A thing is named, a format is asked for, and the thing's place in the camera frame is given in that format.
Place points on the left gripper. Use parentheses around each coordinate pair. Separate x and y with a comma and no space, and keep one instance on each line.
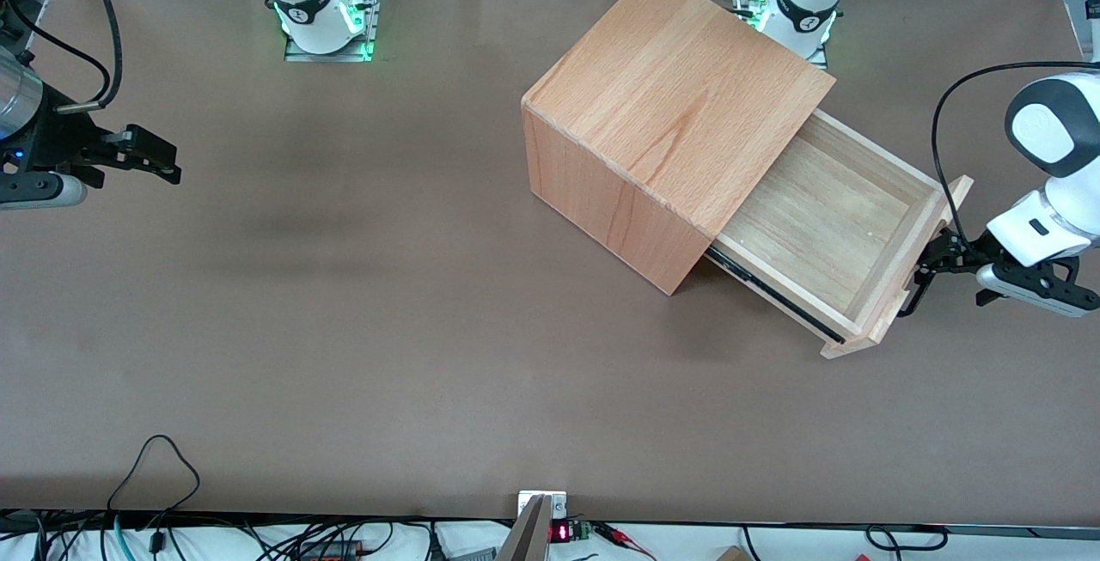
(964,257)

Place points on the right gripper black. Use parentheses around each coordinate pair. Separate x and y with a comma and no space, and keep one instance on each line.
(58,133)

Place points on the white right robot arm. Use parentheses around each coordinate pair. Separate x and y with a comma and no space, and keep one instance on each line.
(314,3)

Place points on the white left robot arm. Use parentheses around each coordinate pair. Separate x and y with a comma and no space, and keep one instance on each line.
(1053,127)

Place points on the black metal drawer slide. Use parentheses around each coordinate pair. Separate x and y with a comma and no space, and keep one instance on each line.
(773,290)

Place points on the wooden drawer cabinet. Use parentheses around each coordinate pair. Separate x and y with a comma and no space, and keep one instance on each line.
(679,97)

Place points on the small wooden block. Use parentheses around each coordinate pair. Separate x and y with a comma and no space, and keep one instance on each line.
(732,555)

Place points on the red and black clip leads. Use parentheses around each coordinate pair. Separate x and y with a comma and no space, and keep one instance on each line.
(623,539)

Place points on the small red digit display module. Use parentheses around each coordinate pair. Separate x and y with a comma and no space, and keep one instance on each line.
(563,533)

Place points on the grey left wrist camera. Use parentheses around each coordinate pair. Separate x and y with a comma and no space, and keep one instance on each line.
(1031,295)

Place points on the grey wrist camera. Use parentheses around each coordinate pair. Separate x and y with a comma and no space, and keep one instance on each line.
(1031,295)
(43,192)

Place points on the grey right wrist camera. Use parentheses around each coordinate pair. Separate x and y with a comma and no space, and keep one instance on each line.
(43,192)

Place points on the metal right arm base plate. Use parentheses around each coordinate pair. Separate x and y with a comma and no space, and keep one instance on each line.
(371,20)

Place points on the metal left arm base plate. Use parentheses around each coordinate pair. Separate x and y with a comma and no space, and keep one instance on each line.
(748,3)

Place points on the silver bracket with brown bar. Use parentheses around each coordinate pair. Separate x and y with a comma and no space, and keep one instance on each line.
(533,527)

